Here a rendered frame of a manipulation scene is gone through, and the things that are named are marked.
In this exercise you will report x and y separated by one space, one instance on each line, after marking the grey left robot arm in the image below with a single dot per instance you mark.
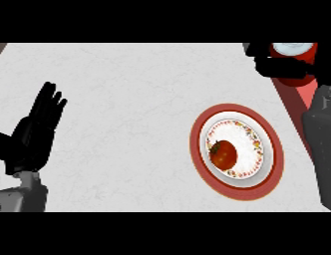
21 197

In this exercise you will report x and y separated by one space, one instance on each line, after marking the red can with white top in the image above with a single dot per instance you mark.
306 54

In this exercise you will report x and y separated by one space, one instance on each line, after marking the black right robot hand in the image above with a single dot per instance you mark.
282 68

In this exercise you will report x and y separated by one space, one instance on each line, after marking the red round placemat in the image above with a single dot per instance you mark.
271 179

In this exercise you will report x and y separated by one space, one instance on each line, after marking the red flat tray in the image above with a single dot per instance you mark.
297 99

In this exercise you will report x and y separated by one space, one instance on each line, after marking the red tomato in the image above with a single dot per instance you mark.
223 155

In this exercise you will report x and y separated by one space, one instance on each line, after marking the white patterned plate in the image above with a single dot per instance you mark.
244 139

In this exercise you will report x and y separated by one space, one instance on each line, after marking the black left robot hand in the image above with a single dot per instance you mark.
33 139

